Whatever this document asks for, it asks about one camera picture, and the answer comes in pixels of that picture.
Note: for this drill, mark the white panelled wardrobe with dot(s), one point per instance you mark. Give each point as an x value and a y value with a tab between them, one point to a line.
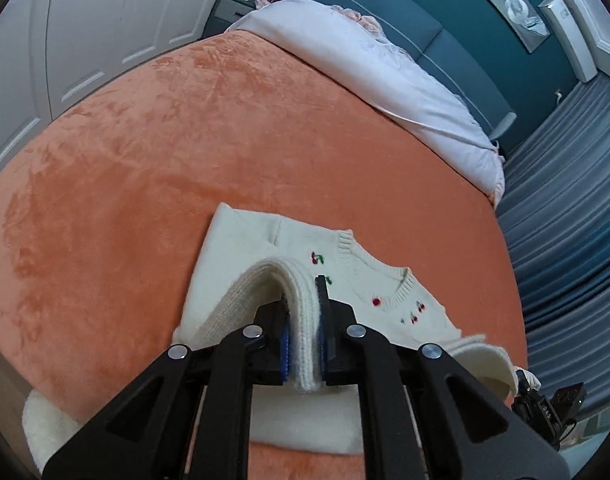
53	53

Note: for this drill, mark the pale pink duvet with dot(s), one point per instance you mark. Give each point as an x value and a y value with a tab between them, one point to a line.
353	50

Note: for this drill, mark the blue grey curtain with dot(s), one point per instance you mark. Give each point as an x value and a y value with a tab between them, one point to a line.
555	218

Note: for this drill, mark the white wall air conditioner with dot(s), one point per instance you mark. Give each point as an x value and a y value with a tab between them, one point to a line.
565	28

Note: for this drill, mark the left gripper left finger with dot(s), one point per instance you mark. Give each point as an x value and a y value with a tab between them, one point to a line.
186	416

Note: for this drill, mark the cream fluffy rug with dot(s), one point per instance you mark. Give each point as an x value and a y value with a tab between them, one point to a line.
46	428

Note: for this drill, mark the cream knit cardigan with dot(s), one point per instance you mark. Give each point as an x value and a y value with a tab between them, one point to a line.
249	259

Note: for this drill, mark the dark bedside table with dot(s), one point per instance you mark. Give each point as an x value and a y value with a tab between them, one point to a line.
224	14

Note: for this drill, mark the orange plush bed blanket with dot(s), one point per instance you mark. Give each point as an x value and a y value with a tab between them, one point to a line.
102	215

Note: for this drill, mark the teal upholstered headboard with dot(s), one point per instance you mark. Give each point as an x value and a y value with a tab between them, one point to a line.
408	26

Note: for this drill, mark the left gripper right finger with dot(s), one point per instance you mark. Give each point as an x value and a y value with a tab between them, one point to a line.
423	415

